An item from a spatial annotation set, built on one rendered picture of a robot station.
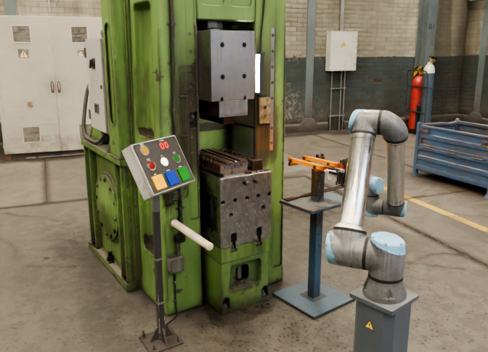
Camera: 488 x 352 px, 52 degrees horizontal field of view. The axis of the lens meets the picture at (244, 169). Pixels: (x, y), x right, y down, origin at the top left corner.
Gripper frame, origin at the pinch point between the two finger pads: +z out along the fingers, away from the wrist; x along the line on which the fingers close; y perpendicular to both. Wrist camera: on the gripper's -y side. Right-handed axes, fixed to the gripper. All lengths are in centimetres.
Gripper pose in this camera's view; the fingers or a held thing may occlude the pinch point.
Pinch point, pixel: (329, 168)
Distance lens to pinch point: 298.1
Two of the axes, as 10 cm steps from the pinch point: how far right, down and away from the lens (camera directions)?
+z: -6.0, -1.9, 7.8
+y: 0.0, 9.7, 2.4
